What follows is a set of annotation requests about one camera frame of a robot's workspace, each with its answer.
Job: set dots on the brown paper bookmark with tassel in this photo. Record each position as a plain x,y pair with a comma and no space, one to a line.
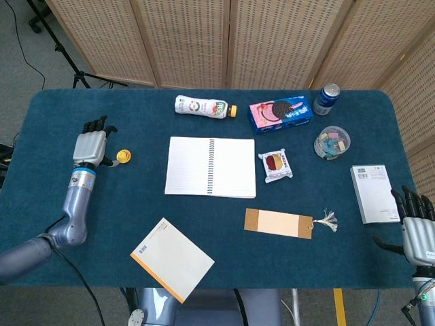
278,223

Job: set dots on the closed notebook with orange spine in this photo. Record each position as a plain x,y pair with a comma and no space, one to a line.
173,259

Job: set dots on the blue pink cookie box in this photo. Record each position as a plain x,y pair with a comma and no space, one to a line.
282,115

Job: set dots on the white drink bottle yellow cap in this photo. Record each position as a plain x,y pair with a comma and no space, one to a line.
200,107

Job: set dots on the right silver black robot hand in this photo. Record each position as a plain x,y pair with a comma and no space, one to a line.
419,237

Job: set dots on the black tripod stand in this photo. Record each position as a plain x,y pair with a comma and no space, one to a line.
79,76

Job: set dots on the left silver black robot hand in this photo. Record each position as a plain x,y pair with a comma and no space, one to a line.
89,147

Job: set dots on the white snack cake packet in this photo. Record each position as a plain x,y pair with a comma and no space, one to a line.
276,165

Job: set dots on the open spiral notebook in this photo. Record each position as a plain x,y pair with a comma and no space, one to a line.
190,166

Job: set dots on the metal table leg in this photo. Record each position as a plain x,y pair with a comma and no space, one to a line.
295,305

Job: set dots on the dark blue table mat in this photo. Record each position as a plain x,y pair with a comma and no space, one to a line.
142,119

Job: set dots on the clear tub of coloured clips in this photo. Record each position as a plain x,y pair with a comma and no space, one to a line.
332,142

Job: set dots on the wooden rattan folding screen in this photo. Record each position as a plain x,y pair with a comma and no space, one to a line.
190,40

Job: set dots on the grey-blue robot torso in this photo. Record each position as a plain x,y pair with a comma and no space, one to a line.
204,309

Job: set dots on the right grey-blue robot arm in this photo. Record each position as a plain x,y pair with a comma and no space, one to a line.
426,305

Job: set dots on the white cardboard box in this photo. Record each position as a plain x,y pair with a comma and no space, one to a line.
374,193

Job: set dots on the blue soda can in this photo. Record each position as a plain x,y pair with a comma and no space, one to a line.
325,102

